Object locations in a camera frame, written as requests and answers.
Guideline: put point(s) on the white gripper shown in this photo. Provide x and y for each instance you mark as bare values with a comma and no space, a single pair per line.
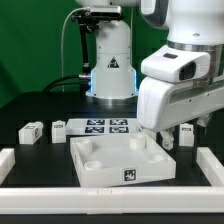
162,105

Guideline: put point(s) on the white square tabletop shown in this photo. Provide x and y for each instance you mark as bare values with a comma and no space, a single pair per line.
120,159

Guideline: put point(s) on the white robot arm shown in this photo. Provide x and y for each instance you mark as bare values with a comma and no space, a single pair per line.
192,25

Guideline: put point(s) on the white U-shaped obstacle fence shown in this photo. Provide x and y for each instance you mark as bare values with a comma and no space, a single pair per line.
111,200

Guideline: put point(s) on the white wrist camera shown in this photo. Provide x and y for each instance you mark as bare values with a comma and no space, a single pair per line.
175,66

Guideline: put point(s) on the white marker base plate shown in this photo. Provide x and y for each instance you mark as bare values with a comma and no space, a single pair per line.
99,126

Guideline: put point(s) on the black camera on stand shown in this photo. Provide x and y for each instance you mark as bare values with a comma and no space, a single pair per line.
88,19

